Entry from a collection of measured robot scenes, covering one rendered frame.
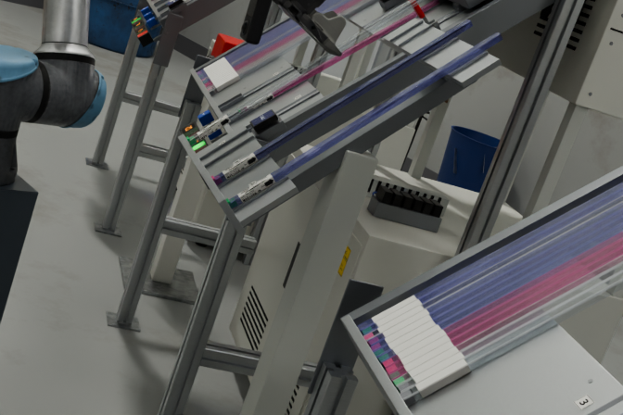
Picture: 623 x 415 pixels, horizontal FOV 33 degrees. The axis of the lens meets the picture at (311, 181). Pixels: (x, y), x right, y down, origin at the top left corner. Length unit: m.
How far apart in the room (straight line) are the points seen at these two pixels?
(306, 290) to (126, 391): 0.87
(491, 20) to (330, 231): 0.58
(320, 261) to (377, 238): 0.37
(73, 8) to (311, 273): 0.67
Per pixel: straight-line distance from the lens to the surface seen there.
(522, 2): 2.13
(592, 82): 2.24
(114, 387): 2.58
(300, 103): 2.12
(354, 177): 1.77
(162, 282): 3.24
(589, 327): 2.45
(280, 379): 1.88
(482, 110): 5.70
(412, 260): 2.20
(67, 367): 2.61
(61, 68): 2.00
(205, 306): 2.09
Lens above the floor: 1.17
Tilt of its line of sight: 13 degrees down
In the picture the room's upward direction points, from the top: 20 degrees clockwise
